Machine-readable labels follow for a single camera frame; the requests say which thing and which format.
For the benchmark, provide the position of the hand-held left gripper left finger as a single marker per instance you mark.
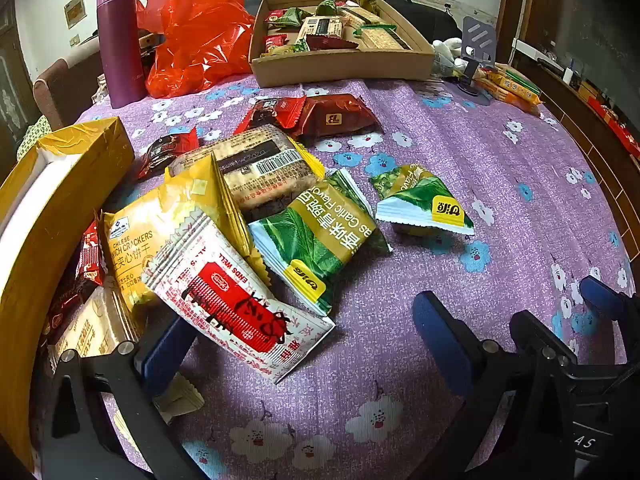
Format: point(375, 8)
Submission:
point(162, 360)

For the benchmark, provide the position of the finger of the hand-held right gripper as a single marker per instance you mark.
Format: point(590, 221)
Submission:
point(602, 296)
point(532, 332)

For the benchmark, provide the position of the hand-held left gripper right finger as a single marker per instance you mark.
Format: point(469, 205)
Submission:
point(442, 340)

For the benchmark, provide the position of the white red snack packet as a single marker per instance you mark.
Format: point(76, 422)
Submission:
point(235, 300)

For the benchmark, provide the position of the yellow cardboard box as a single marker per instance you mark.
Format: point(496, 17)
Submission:
point(55, 200)

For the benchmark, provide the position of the clear cracker packet yellow ends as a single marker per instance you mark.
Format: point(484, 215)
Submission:
point(250, 165)

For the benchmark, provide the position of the dark red snack packet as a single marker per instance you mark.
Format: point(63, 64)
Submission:
point(340, 117)

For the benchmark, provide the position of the golden cracker packet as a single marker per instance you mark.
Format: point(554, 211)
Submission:
point(95, 322)

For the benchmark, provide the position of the dark brown snack packet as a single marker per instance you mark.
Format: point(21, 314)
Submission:
point(65, 310)

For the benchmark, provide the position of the yellow cheese cracker packet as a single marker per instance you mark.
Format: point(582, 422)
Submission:
point(145, 240)

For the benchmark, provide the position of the wooden sideboard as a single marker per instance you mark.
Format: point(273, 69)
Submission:
point(590, 160)

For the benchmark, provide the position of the red box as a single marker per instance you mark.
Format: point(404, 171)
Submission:
point(620, 132)

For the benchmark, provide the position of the purple floral tablecloth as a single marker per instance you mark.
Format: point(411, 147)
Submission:
point(450, 170)

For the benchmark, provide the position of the small red black snack packet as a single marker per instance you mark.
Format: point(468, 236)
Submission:
point(162, 152)
point(267, 112)

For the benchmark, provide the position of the plain orange packet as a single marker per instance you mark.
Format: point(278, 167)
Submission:
point(500, 95)

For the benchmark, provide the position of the orange packet green stripe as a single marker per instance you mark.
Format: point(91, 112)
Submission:
point(515, 82)

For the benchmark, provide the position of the green patterned cloth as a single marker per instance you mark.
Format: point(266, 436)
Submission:
point(37, 135)

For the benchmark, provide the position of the white power strip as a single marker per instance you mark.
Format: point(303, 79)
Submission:
point(530, 49)

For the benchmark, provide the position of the grey phone stand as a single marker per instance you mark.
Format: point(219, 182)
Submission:
point(477, 42)

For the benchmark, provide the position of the brown armchair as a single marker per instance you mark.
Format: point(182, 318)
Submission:
point(65, 90)

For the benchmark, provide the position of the brown cardboard tray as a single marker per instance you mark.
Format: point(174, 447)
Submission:
point(340, 67)

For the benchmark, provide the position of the cracker packet green ends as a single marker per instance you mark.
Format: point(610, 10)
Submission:
point(382, 37)

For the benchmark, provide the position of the dark wooden cabinet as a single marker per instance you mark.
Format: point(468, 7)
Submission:
point(12, 85)

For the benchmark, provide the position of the long dark red packet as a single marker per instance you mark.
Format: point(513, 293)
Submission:
point(332, 42)

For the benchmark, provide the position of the black bag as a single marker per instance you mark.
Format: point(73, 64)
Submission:
point(430, 17)

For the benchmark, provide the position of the purple thermos bottle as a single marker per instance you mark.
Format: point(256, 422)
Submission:
point(120, 40)

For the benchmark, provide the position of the pale snack packet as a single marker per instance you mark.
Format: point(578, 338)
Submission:
point(285, 50)

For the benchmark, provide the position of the red plastic bag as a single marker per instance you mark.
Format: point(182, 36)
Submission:
point(200, 30)

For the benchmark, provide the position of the cracker packet dark stripe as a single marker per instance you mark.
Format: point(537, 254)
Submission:
point(362, 17)

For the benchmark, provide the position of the cracker packet black label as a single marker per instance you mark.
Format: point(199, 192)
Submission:
point(320, 27)

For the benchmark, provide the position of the thin red snack packet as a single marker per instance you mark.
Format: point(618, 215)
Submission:
point(347, 5)

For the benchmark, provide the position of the triangular green snack packet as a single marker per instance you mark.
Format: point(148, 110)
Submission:
point(326, 6)

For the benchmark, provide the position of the small yellow wall frame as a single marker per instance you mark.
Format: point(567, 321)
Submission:
point(74, 10)

